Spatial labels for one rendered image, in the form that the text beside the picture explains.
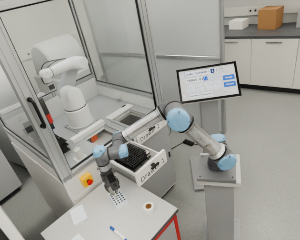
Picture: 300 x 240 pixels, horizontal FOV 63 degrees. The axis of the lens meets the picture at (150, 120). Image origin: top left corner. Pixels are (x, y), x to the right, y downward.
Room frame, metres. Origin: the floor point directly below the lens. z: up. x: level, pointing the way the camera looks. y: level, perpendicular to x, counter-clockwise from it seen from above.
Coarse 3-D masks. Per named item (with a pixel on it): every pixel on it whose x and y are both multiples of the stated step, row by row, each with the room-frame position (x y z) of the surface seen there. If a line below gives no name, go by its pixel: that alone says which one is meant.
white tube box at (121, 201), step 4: (120, 192) 1.16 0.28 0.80; (112, 196) 1.14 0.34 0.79; (120, 196) 1.12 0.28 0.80; (124, 196) 1.12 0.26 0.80; (112, 200) 1.10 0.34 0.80; (116, 200) 1.10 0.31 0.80; (120, 200) 1.09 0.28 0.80; (124, 200) 1.08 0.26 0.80; (116, 204) 1.07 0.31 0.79; (120, 204) 1.06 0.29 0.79; (124, 204) 1.07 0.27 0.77; (116, 208) 1.05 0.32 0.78
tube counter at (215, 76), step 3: (210, 75) 1.96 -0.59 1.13; (213, 75) 1.95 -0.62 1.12; (216, 75) 1.95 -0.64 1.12; (219, 75) 1.94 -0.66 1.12; (201, 78) 1.96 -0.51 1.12; (204, 78) 1.96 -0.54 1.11; (207, 78) 1.95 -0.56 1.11; (210, 78) 1.95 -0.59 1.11; (213, 78) 1.94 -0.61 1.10; (216, 78) 1.93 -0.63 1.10; (219, 78) 1.93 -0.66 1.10
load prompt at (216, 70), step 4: (212, 68) 2.00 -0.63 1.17; (216, 68) 1.99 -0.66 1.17; (184, 72) 2.03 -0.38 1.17; (188, 72) 2.02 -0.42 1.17; (192, 72) 2.01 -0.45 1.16; (196, 72) 2.01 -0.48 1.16; (200, 72) 2.00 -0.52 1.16; (204, 72) 1.99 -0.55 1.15; (208, 72) 1.98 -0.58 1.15; (212, 72) 1.97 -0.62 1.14; (216, 72) 1.96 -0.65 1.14; (188, 76) 2.00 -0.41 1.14; (192, 76) 1.99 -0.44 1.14
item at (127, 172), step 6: (126, 144) 1.56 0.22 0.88; (132, 144) 1.55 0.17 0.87; (138, 144) 1.50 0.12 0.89; (150, 150) 1.40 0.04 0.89; (114, 162) 1.35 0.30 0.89; (144, 162) 1.35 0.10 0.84; (114, 168) 1.35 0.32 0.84; (120, 168) 1.30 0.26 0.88; (126, 168) 1.26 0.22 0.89; (138, 168) 1.31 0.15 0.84; (126, 174) 1.26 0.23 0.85; (132, 174) 1.20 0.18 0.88
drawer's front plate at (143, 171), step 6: (162, 150) 1.33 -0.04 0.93; (156, 156) 1.28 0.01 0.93; (162, 156) 1.31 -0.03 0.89; (150, 162) 1.24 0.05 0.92; (156, 162) 1.27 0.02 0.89; (144, 168) 1.20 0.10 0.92; (150, 168) 1.23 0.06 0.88; (156, 168) 1.26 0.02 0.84; (138, 174) 1.16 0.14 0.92; (144, 174) 1.19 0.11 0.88; (150, 174) 1.22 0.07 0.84; (138, 180) 1.15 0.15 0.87; (144, 180) 1.18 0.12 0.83
